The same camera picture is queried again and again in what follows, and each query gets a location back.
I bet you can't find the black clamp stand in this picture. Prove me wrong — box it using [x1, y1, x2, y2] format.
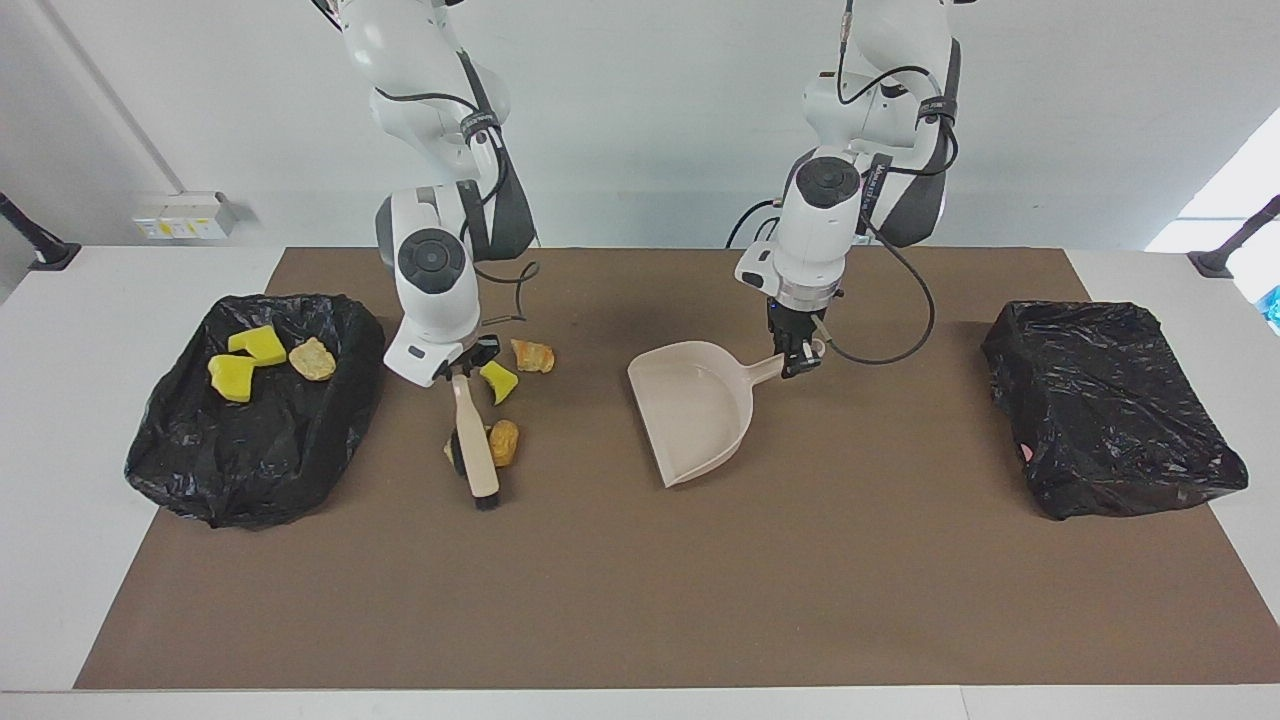
[1188, 195, 1280, 279]
[0, 192, 83, 272]

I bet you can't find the brown table mat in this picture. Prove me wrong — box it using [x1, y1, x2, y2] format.
[73, 247, 1280, 691]

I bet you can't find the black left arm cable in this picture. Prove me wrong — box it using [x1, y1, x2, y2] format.
[818, 0, 961, 367]

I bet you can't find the boxy black bag-lined trash bin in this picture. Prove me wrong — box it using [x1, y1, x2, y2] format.
[981, 300, 1250, 521]

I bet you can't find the beige brush with black bristles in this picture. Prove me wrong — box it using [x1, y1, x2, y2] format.
[448, 373, 502, 512]

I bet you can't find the white wall outlet box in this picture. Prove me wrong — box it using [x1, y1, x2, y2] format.
[132, 192, 239, 241]

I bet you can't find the small yellow sponge piece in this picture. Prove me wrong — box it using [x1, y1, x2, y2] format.
[479, 361, 521, 406]

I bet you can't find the black base cable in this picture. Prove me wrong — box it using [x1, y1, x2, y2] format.
[726, 198, 783, 249]

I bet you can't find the beige plastic dustpan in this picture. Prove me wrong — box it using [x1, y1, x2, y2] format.
[627, 340, 826, 489]

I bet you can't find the yellow sponge with green side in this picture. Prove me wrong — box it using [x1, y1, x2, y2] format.
[207, 354, 257, 404]

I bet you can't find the rounded black bag-lined trash bin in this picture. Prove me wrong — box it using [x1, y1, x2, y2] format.
[124, 293, 387, 529]

